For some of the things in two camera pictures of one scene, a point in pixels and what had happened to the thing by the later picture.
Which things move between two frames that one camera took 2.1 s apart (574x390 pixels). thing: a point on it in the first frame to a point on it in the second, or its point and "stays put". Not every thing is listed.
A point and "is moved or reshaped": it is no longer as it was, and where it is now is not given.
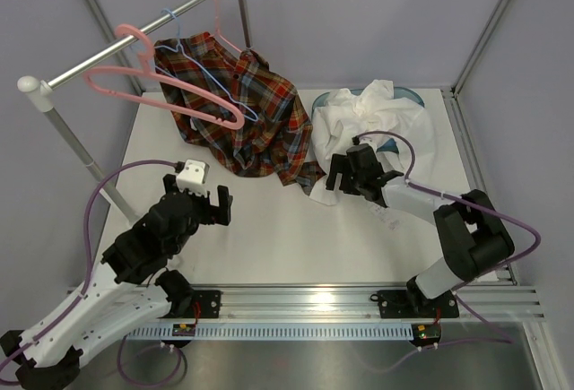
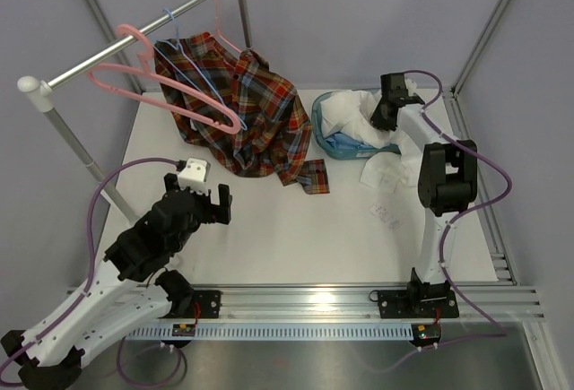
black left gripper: (215, 214) stays put
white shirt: (399, 129) is moved or reshaped
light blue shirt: (390, 145) to (340, 141)
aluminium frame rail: (359, 304) stays put
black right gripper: (341, 164) to (378, 121)
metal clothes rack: (39, 91) stays put
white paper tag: (386, 217) stays put
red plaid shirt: (251, 121) stays put
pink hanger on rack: (216, 21) stays put
